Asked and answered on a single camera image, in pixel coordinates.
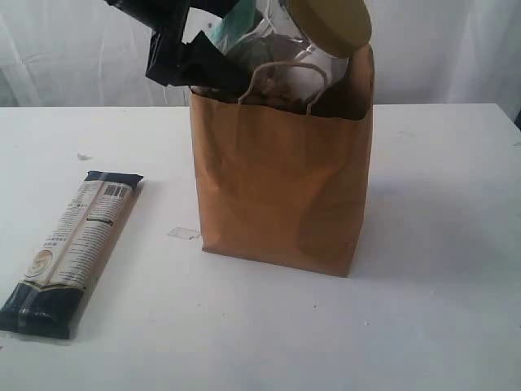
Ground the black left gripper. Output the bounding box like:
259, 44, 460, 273
107, 0, 251, 88

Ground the nut jar with gold lid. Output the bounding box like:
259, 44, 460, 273
191, 1, 372, 113

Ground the large brown paper shopping bag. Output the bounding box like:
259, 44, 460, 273
190, 46, 374, 277

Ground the blue white spaghetti packet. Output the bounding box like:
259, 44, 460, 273
1, 171, 143, 340

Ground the white backdrop curtain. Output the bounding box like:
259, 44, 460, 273
1, 1, 520, 117

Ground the clear tape piece on table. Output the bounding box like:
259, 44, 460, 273
167, 227, 201, 240

